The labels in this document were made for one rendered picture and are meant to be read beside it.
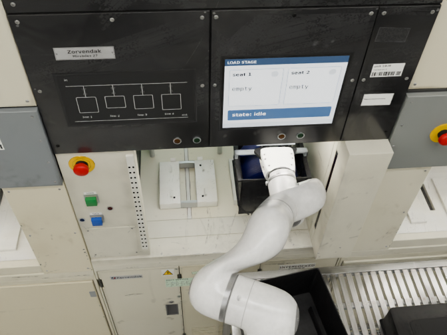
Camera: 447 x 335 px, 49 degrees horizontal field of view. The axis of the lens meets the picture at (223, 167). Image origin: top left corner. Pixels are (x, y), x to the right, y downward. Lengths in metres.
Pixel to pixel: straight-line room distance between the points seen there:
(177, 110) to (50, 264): 0.81
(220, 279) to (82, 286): 0.97
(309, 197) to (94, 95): 0.58
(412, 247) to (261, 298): 1.03
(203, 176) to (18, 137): 0.81
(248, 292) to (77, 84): 0.59
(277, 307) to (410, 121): 0.63
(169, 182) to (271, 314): 0.98
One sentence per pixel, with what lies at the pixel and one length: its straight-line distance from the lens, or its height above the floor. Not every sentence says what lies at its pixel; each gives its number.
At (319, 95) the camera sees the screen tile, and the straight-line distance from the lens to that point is 1.23.
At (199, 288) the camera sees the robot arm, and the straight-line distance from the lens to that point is 1.01.
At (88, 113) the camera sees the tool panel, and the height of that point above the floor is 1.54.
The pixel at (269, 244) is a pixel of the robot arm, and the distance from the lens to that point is 1.00.
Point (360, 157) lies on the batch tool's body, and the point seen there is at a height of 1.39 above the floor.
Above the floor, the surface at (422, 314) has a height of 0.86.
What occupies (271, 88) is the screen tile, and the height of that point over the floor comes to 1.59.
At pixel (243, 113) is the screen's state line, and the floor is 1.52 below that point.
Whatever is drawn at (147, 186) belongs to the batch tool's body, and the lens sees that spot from 1.91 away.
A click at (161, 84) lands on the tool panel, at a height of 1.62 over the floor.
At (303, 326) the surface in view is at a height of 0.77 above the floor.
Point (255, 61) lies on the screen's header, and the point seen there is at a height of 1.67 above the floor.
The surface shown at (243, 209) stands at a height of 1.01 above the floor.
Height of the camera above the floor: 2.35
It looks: 49 degrees down
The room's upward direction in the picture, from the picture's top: 2 degrees clockwise
